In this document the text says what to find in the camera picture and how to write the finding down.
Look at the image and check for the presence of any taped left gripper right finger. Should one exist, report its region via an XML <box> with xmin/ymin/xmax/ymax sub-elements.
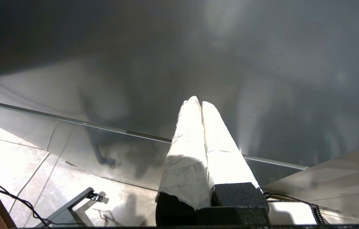
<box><xmin>201</xmin><ymin>101</ymin><xmax>270</xmax><ymax>211</ymax></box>

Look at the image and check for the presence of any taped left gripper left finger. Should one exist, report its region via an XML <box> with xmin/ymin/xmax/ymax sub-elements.
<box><xmin>155</xmin><ymin>96</ymin><xmax>212</xmax><ymax>226</ymax></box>

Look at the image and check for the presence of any small caster wheel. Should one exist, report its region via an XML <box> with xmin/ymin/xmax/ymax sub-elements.
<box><xmin>89</xmin><ymin>192</ymin><xmax>104</xmax><ymax>204</ymax></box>

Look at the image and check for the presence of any stainless steel appliance front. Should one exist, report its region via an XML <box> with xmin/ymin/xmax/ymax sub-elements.
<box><xmin>0</xmin><ymin>0</ymin><xmax>359</xmax><ymax>191</ymax></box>

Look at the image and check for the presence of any grey table leg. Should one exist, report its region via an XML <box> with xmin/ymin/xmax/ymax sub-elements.
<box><xmin>35</xmin><ymin>187</ymin><xmax>99</xmax><ymax>228</ymax></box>

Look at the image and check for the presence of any black coiled cable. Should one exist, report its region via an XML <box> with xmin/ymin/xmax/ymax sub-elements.
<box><xmin>263</xmin><ymin>192</ymin><xmax>327</xmax><ymax>226</ymax></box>

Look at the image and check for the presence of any thin black floor cable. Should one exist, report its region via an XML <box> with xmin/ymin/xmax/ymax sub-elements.
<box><xmin>0</xmin><ymin>182</ymin><xmax>86</xmax><ymax>227</ymax></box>

